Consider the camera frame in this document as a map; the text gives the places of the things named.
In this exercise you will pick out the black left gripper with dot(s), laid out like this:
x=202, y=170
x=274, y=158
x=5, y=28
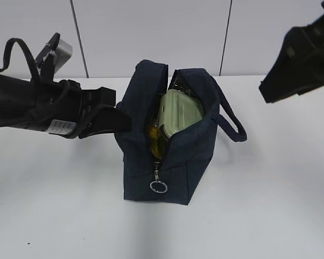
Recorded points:
x=66, y=112

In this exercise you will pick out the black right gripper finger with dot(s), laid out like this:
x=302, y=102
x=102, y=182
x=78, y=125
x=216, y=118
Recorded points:
x=299, y=67

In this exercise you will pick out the yellow bumpy gourd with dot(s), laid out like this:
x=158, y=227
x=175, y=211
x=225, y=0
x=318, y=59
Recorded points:
x=157, y=140

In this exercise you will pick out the green lidded glass lunch box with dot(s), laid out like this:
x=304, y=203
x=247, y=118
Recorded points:
x=178, y=111

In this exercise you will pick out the dark navy fabric lunch bag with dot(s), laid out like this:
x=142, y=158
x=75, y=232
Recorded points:
x=173, y=179

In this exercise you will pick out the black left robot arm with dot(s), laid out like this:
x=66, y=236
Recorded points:
x=21, y=100

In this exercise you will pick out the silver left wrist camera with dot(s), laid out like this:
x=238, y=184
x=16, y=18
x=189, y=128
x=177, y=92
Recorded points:
x=53, y=56

